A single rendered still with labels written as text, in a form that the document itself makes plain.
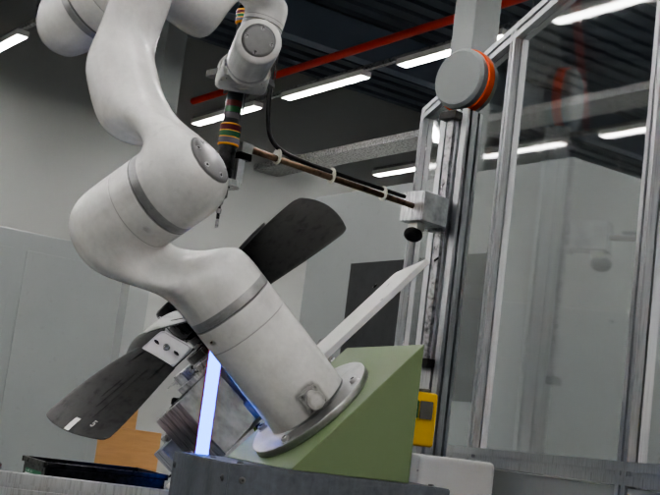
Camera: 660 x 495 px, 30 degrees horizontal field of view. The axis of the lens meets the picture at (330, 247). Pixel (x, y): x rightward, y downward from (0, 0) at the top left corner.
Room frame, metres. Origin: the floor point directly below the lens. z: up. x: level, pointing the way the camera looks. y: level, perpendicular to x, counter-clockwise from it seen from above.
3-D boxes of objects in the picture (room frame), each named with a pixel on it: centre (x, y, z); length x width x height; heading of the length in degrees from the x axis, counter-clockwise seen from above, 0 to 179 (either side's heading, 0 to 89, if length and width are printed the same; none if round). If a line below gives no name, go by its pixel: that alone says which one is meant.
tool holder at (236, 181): (2.42, 0.22, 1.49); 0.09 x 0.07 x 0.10; 135
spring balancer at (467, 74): (2.92, -0.28, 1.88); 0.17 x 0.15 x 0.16; 10
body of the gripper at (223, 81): (2.31, 0.21, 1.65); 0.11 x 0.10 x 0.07; 10
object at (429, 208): (2.85, -0.21, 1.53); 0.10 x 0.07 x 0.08; 135
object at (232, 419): (2.37, 0.19, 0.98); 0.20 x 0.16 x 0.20; 100
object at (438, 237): (2.89, -0.25, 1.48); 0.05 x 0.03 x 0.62; 45
